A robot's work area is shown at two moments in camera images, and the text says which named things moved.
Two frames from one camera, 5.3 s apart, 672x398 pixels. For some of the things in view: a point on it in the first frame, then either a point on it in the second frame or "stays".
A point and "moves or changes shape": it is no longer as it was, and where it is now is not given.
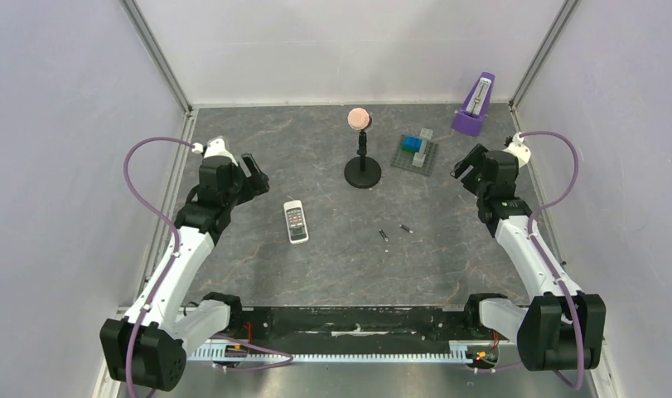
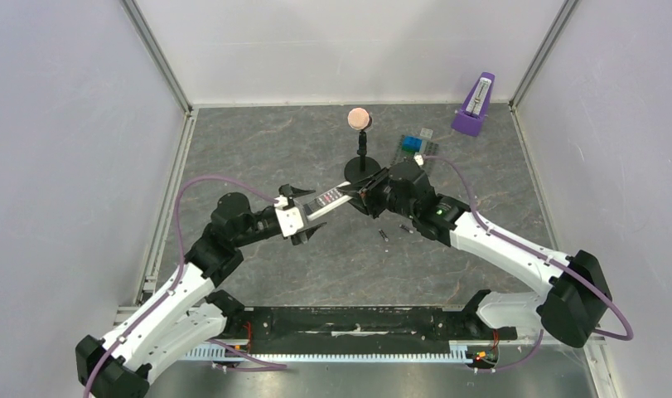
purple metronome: x=467 y=120 stays
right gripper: x=475 y=169 -> x=373 y=195
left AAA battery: x=384 y=235 stays
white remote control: x=296 y=221 moves or changes shape
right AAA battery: x=406 y=228 stays
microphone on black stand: x=363 y=172 stays
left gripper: x=258 y=180 -> x=303 y=236
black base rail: x=354 y=327 stays
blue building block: x=411 y=144 stays
